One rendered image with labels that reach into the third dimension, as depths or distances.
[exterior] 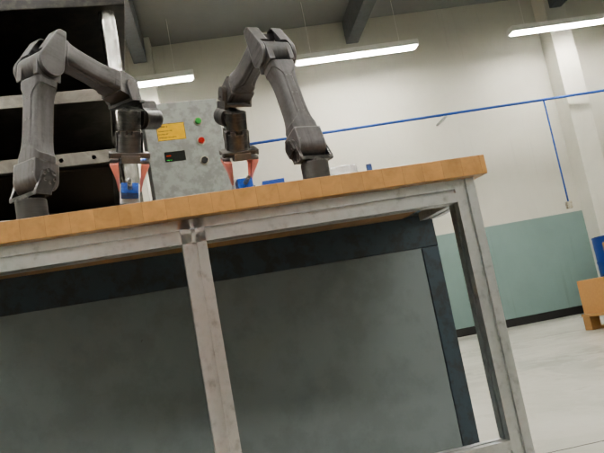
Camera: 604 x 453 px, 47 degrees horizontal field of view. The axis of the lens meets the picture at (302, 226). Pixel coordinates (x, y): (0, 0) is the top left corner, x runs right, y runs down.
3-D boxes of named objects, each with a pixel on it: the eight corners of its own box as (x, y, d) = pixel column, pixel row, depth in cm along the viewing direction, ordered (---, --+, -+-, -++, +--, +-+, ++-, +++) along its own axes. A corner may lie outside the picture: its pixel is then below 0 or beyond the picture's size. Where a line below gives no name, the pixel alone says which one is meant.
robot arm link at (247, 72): (215, 88, 189) (251, 14, 163) (245, 88, 193) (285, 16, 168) (226, 127, 185) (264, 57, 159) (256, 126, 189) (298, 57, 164)
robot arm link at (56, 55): (117, 89, 177) (15, 33, 152) (143, 78, 173) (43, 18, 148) (116, 132, 173) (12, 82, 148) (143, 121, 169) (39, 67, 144)
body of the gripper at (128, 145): (109, 158, 176) (108, 128, 175) (149, 158, 178) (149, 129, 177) (108, 160, 170) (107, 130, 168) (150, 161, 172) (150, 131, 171)
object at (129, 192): (140, 189, 165) (139, 168, 167) (119, 189, 164) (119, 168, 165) (139, 208, 177) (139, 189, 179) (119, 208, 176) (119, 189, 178)
